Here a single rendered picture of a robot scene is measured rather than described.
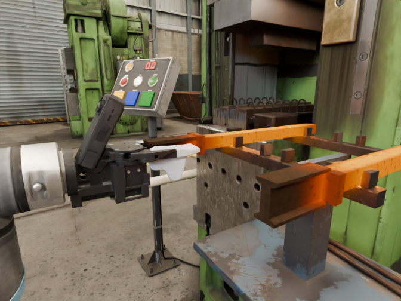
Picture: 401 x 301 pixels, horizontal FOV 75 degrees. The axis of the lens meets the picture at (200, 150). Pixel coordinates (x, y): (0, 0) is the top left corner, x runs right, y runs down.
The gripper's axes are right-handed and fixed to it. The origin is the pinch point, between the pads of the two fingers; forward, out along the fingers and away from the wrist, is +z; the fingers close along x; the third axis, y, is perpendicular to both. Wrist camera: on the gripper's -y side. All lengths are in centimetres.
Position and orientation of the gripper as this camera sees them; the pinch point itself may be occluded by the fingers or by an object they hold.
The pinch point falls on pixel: (186, 143)
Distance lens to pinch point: 47.2
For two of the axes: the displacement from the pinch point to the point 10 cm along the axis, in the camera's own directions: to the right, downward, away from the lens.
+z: 8.6, -1.2, 4.9
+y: 0.0, 9.7, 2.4
